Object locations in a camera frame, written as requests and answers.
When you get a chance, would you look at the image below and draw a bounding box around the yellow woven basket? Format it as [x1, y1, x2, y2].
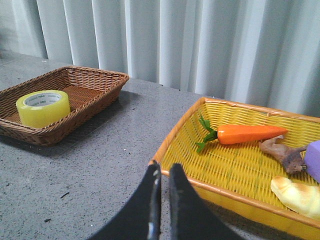
[153, 97, 320, 240]

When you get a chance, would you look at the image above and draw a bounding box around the yellow tape roll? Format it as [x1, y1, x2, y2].
[15, 89, 71, 129]

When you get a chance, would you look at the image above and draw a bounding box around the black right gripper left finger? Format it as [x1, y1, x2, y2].
[90, 161, 162, 240]

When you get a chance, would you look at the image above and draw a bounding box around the brown toy animal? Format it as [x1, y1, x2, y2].
[258, 135, 308, 175]

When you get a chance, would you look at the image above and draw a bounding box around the toy croissant bread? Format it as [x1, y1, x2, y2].
[270, 176, 320, 221]

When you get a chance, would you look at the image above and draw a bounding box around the white curtain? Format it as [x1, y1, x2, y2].
[0, 0, 320, 117]

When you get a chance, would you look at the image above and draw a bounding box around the orange toy carrot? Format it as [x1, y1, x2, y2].
[195, 115, 288, 153]

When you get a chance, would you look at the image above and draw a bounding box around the brown wicker basket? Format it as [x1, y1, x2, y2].
[0, 66, 129, 146]

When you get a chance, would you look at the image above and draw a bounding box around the purple block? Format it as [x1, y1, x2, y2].
[304, 140, 320, 183]

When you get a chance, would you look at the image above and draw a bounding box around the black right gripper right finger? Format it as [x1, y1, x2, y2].
[169, 163, 242, 240]

